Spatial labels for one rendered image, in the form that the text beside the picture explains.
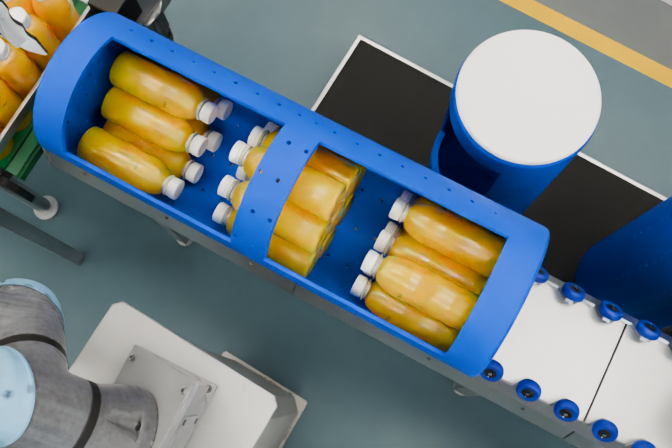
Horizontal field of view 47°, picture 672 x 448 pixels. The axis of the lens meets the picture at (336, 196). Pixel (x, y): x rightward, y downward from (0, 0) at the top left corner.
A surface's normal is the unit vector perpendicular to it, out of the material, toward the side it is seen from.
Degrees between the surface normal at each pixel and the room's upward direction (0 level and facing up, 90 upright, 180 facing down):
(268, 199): 25
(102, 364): 0
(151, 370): 44
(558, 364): 0
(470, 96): 0
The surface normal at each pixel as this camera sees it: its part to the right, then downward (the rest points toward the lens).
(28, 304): 0.47, -0.81
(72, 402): 0.76, -0.36
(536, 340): -0.01, -0.25
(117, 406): 0.52, -0.66
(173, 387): -0.64, -0.48
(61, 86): -0.19, 0.08
